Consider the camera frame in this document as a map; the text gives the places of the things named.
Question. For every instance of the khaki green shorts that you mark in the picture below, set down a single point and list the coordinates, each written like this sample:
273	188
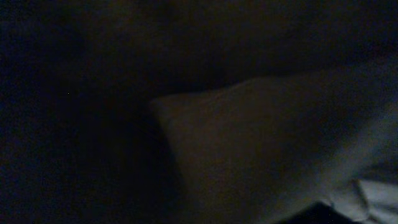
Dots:
267	148

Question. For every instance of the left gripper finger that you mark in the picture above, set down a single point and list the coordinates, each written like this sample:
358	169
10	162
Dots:
318	214

